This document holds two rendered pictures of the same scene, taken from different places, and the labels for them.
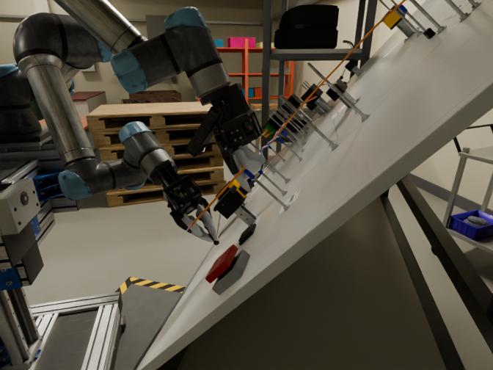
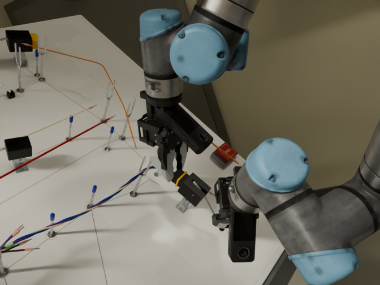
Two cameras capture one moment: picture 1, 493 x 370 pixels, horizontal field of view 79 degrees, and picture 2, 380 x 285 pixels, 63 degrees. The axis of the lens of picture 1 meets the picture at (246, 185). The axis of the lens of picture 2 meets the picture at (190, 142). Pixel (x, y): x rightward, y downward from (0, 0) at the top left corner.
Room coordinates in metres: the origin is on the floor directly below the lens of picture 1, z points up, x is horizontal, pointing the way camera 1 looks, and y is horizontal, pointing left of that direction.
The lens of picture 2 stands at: (1.15, 0.41, 1.40)
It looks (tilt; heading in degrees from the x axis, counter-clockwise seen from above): 16 degrees down; 212
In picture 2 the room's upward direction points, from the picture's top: 20 degrees counter-clockwise
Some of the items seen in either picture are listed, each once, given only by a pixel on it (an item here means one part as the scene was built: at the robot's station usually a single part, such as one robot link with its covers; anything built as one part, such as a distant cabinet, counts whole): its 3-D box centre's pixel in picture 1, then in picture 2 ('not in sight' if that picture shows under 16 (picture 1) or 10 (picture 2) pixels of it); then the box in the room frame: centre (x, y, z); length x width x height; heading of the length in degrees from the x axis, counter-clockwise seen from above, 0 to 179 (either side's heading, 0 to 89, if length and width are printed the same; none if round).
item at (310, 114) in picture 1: (300, 120); not in sight; (1.75, -0.31, 1.09); 0.35 x 0.33 x 0.07; 166
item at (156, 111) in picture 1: (162, 148); not in sight; (3.45, 0.99, 0.48); 1.34 x 0.92 x 0.95; 108
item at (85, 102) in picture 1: (84, 109); not in sight; (7.56, 3.99, 0.36); 2.09 x 0.68 x 0.71; 13
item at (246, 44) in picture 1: (243, 85); not in sight; (6.94, 0.07, 0.96); 2.15 x 0.57 x 1.93; 103
